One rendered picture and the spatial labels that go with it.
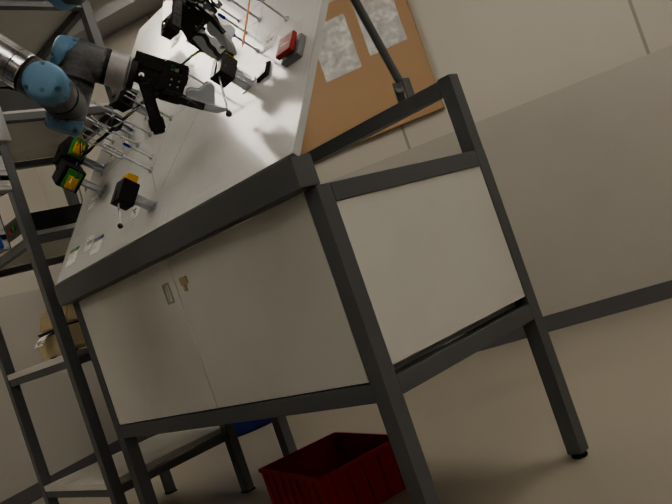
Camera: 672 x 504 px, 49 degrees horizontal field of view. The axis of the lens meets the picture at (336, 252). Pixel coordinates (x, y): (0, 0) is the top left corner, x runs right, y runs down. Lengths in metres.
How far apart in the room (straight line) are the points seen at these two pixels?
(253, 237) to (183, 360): 0.49
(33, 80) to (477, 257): 1.01
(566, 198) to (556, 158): 0.20
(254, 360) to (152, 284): 0.41
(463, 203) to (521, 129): 2.02
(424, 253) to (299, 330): 0.32
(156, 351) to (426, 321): 0.81
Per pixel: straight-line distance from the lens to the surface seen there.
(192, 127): 1.93
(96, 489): 2.56
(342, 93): 3.97
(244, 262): 1.64
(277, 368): 1.65
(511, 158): 3.75
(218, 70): 1.68
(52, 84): 1.45
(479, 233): 1.77
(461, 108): 1.87
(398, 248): 1.54
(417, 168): 1.66
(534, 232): 3.75
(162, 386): 2.08
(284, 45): 1.60
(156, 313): 1.99
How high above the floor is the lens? 0.63
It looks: 1 degrees up
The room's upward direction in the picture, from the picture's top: 19 degrees counter-clockwise
